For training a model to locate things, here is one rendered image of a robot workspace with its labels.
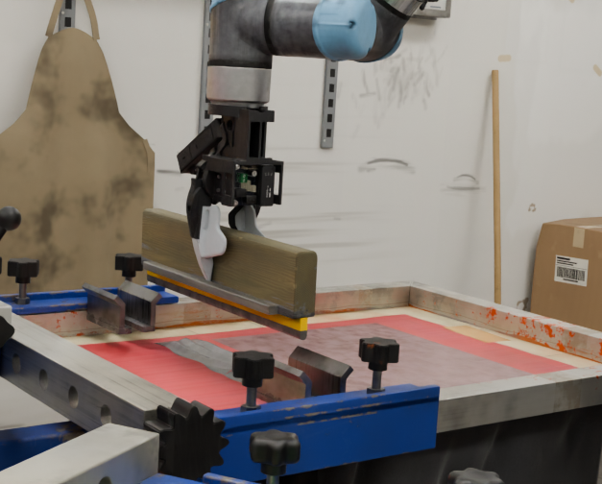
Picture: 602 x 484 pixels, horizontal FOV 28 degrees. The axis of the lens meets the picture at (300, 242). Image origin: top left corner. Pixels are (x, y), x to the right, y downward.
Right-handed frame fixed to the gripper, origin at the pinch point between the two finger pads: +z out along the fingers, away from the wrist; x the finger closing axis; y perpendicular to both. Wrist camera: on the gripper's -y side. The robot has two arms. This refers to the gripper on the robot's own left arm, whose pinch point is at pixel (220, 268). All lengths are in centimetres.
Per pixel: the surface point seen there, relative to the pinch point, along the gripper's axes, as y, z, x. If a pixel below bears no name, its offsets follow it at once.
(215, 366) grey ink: -3.6, 13.4, 2.3
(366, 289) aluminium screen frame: -26, 10, 45
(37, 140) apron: -194, 0, 62
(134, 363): -9.5, 13.6, -6.1
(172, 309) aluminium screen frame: -25.5, 10.9, 8.6
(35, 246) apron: -193, 30, 62
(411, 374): 9.0, 13.6, 24.4
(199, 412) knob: 37.4, 4.8, -25.5
